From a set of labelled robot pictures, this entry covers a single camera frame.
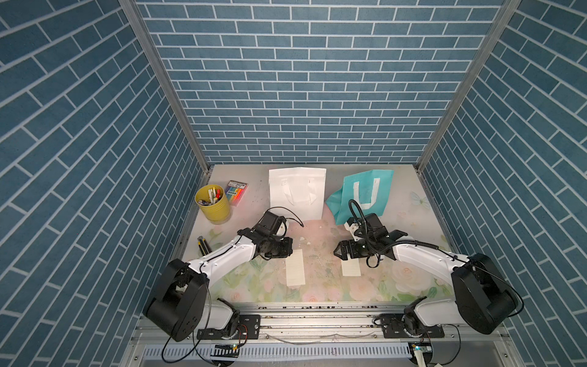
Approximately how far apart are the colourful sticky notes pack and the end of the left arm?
1.31 feet

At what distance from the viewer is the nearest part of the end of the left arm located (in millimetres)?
623

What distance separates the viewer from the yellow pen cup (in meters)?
0.91

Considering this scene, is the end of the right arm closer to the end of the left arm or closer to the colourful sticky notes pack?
the end of the left arm

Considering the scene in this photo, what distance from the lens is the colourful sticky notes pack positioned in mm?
1096

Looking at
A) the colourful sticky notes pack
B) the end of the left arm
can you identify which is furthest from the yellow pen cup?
the end of the left arm

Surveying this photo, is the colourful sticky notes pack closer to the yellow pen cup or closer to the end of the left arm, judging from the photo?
the yellow pen cup

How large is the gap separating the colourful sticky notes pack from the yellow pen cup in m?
0.09
